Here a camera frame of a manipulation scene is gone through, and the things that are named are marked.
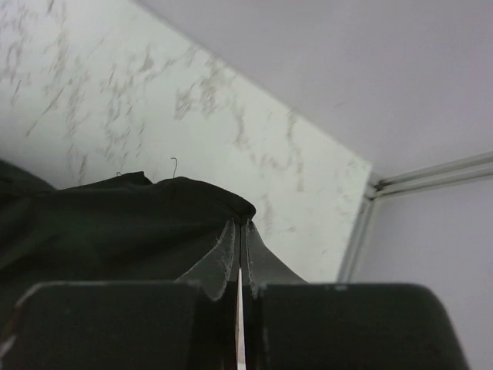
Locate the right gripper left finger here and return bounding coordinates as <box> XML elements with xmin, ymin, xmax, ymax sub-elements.
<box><xmin>1</xmin><ymin>221</ymin><xmax>240</xmax><ymax>369</ymax></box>

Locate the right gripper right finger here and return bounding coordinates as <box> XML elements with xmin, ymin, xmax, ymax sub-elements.
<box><xmin>240</xmin><ymin>223</ymin><xmax>468</xmax><ymax>369</ymax></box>

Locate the black t shirt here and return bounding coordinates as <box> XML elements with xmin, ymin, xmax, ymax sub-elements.
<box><xmin>0</xmin><ymin>156</ymin><xmax>257</xmax><ymax>305</ymax></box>

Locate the right aluminium corner post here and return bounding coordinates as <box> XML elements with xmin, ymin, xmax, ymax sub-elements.
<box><xmin>337</xmin><ymin>152</ymin><xmax>492</xmax><ymax>284</ymax></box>

